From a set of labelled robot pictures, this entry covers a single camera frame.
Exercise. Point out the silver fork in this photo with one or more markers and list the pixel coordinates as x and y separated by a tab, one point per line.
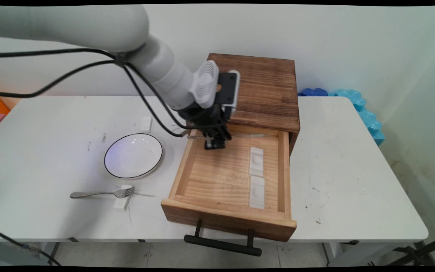
96	193

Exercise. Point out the white plate with black rim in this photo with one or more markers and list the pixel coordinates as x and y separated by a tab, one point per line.
133	155

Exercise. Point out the white knife rest block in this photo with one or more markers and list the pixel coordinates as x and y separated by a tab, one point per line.
146	124

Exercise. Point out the dark wooden drawer cabinet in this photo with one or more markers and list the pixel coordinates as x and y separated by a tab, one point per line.
270	90

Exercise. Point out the black silver wrist camera box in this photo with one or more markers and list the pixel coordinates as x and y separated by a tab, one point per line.
228	90

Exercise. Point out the white cutlery rest pad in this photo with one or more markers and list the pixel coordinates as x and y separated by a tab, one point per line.
256	161
257	192

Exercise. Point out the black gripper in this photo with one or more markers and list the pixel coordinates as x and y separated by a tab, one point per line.
208	118

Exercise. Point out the light wooden drawer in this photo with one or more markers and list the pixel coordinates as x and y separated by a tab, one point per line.
221	177

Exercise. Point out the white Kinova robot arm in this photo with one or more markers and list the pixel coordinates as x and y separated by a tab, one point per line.
89	26

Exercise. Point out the white fork rest block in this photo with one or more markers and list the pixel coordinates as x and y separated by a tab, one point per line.
120	204

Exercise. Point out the black metal stand frame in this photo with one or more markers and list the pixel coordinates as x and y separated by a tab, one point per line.
425	247

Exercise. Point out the light blue foam piece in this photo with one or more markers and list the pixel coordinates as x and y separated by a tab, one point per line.
368	117

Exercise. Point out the silver table knife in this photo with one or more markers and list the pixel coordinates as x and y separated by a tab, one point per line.
247	135

